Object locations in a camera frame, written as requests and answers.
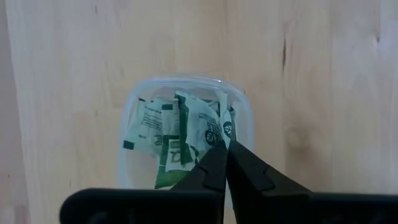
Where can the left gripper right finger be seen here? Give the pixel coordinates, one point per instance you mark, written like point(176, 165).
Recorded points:
point(280, 205)

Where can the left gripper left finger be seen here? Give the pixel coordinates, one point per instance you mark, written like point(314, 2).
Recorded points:
point(140, 205)

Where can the clear plastic container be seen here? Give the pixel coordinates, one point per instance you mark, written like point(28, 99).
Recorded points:
point(136, 174)

